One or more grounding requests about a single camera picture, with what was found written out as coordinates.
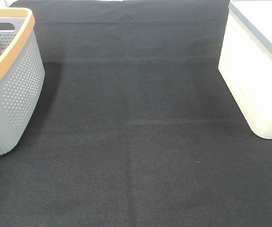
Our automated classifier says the black fabric table mat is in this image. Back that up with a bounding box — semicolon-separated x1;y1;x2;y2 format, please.
0;0;272;227

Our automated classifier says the grey basket with orange rim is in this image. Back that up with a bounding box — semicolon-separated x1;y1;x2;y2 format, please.
0;8;45;156

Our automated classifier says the white basket with grey rim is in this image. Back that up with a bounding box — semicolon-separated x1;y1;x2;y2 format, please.
218;0;272;139

